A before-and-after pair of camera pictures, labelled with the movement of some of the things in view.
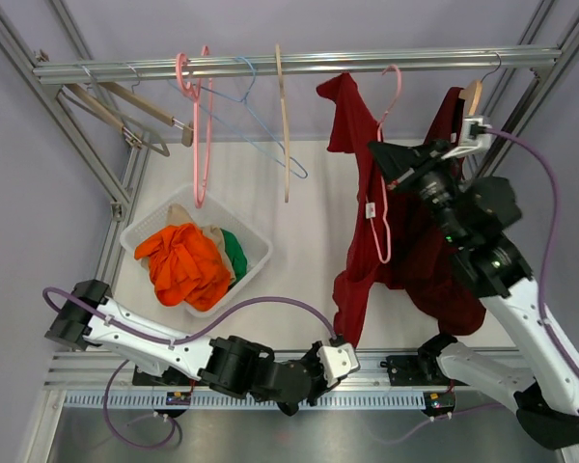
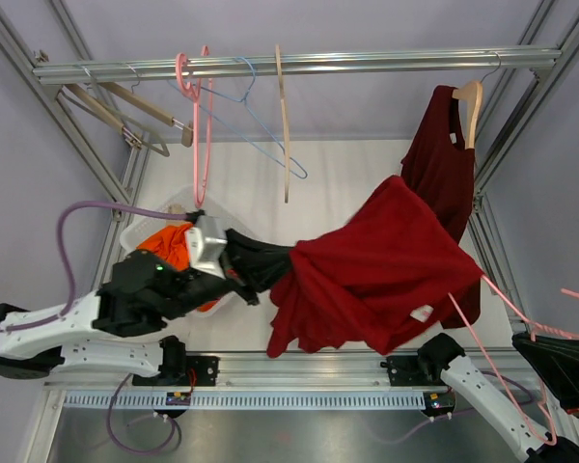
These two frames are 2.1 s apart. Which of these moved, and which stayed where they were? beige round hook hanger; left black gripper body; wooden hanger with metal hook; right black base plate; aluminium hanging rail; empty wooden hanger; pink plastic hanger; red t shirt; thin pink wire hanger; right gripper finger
Moved: wooden hanger with metal hook; thin pink wire hanger; right gripper finger; left black gripper body; red t shirt
Stayed: empty wooden hanger; pink plastic hanger; aluminium hanging rail; beige round hook hanger; right black base plate
